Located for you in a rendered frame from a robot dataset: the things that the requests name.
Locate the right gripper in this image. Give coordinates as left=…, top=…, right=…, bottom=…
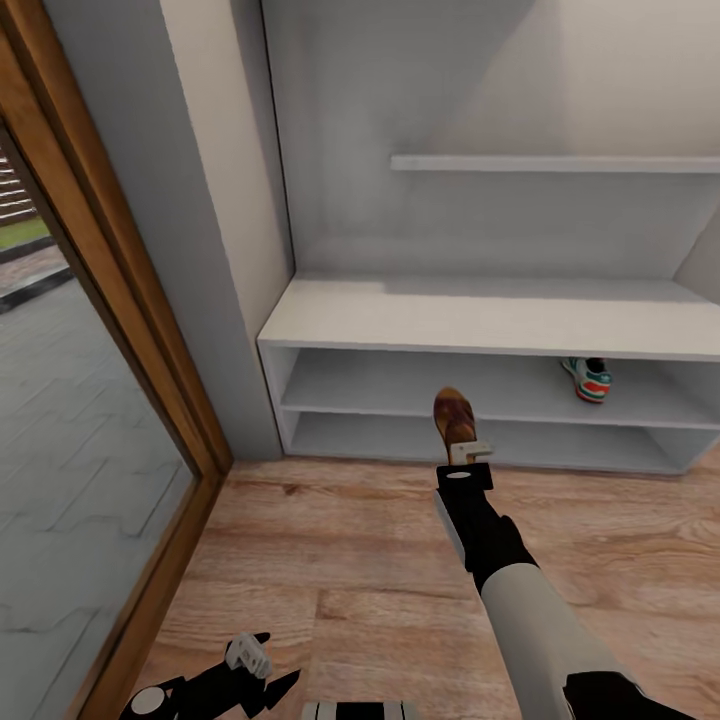
left=437, top=463, right=493, bottom=490

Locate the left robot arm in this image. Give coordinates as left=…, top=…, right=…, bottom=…
left=119, top=629, right=300, bottom=720

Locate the sandal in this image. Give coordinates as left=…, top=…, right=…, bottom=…
left=434, top=387, right=477, bottom=466

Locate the gym shoe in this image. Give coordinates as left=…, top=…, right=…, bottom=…
left=560, top=357, right=612, bottom=404

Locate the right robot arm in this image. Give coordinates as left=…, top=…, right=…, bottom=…
left=435, top=441, right=696, bottom=720

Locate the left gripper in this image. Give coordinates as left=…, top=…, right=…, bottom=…
left=204, top=633, right=300, bottom=720

